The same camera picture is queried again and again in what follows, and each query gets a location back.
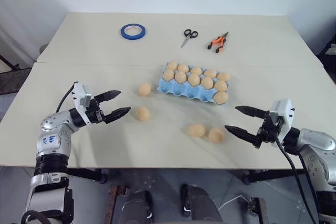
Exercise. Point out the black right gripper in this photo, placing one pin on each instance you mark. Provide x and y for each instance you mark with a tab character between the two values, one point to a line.
269	129

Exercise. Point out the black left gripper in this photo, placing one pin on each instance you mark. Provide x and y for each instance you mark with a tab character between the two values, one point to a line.
95	113

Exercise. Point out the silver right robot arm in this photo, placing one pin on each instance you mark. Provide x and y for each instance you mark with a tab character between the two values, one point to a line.
315	150

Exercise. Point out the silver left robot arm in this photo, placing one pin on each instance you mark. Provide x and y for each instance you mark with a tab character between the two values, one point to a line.
52	140

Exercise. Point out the blue egg tray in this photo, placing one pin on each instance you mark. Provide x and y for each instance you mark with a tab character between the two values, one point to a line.
183	91

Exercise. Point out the tan egg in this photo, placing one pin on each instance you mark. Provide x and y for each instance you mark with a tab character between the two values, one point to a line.
168	75
216	135
207	83
210	73
180	76
221	97
196	130
183	68
196	70
194	79
224	76
143	113
220	86
172	65
145	89

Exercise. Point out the blue tape roll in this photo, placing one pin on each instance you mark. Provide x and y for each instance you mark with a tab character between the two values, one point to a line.
126	33

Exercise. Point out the dark rounded shape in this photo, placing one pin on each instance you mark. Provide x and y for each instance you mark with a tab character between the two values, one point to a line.
137	207
199	203

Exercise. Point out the black stand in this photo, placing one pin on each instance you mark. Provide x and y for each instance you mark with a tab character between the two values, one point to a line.
10	74

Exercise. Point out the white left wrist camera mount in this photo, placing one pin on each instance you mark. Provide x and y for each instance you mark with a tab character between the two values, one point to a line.
80	95

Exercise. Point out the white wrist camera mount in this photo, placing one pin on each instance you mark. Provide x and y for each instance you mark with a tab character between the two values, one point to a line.
284	113
80	95

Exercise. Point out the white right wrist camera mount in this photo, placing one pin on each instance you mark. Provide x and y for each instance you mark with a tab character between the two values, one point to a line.
284	113

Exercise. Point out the black table frame bar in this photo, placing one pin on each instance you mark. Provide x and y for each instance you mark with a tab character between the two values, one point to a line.
89	174
273	176

